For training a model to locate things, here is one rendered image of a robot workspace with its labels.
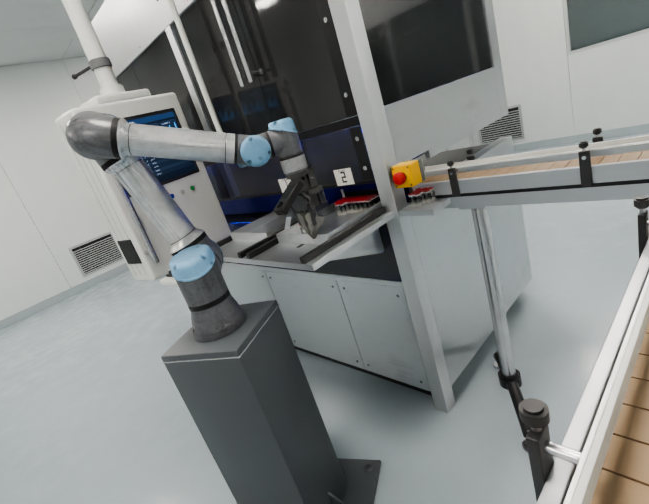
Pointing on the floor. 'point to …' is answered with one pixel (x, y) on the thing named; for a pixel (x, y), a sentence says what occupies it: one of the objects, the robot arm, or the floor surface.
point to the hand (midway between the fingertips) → (311, 235)
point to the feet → (512, 393)
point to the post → (378, 133)
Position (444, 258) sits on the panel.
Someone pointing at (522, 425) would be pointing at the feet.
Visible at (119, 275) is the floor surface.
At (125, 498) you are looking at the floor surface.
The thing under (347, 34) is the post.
